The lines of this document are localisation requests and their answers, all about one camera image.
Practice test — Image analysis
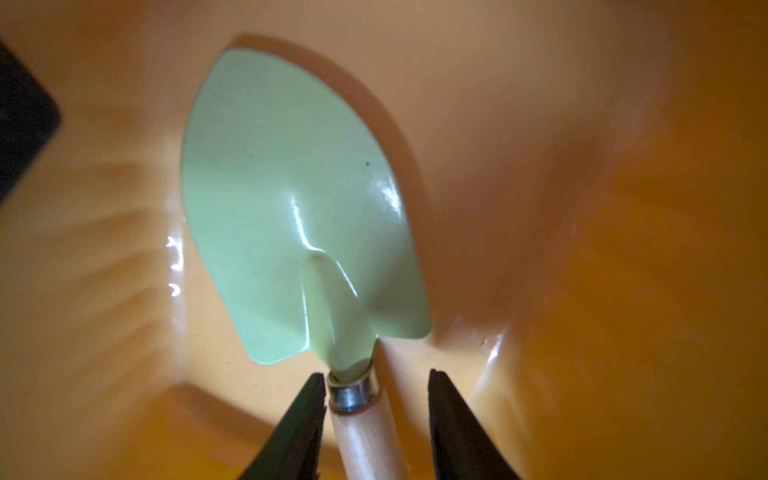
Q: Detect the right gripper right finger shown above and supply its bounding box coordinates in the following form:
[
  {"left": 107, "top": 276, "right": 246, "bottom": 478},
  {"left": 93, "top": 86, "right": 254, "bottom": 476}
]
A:
[{"left": 428, "top": 369, "right": 520, "bottom": 480}]

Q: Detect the pale green trowel wooden handle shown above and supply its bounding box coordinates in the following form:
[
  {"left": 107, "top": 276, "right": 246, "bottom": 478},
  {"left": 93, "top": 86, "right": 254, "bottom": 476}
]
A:
[{"left": 180, "top": 48, "right": 432, "bottom": 479}]

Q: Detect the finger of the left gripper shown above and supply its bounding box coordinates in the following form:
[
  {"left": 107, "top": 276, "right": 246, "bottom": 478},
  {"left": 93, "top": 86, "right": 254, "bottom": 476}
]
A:
[{"left": 0, "top": 43, "right": 61, "bottom": 202}]

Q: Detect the yellow plastic storage box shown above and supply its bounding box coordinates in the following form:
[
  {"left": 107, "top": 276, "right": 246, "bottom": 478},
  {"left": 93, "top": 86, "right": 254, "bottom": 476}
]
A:
[{"left": 1, "top": 1, "right": 767, "bottom": 479}]

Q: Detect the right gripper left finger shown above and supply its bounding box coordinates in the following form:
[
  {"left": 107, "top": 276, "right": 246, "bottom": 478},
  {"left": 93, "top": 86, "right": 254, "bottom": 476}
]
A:
[{"left": 239, "top": 373, "right": 326, "bottom": 480}]

